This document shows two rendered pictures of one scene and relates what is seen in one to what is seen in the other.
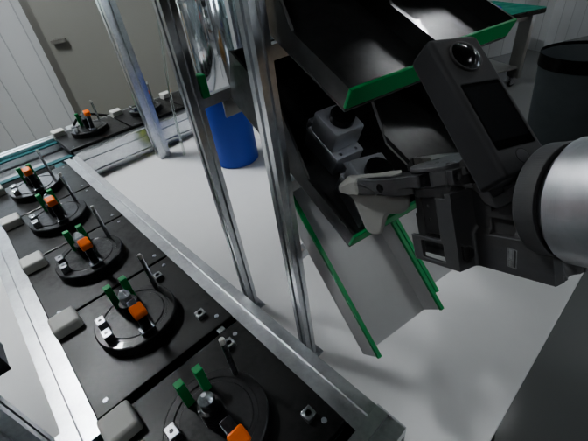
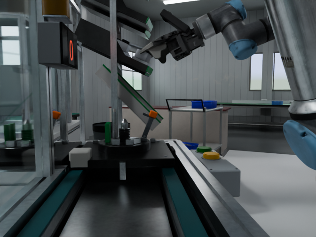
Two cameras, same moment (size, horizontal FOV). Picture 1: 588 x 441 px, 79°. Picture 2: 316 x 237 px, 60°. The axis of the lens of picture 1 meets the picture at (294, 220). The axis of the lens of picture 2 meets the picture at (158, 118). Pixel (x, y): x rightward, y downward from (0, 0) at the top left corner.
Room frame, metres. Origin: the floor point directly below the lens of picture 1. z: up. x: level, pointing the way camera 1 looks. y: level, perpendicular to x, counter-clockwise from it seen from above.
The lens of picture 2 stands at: (-0.25, 0.70, 1.12)
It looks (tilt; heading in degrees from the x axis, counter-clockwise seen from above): 6 degrees down; 304
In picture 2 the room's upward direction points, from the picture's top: straight up
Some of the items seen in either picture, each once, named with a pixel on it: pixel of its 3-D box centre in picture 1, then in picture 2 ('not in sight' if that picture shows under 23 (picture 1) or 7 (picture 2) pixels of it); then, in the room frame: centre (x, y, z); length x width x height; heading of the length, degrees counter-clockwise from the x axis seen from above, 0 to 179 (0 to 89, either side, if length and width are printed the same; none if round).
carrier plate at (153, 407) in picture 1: (220, 427); (124, 152); (0.23, 0.14, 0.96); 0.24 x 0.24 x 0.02; 39
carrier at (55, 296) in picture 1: (83, 246); not in sight; (0.62, 0.45, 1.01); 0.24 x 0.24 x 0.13; 39
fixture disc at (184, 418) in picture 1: (217, 421); (124, 145); (0.23, 0.14, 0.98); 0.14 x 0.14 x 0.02
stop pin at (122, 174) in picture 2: not in sight; (122, 170); (0.15, 0.24, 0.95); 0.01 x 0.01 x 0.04; 39
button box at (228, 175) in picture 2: not in sight; (210, 169); (0.01, 0.07, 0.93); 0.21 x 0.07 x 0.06; 129
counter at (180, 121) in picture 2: not in sight; (169, 126); (2.67, -4.05, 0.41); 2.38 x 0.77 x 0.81; 12
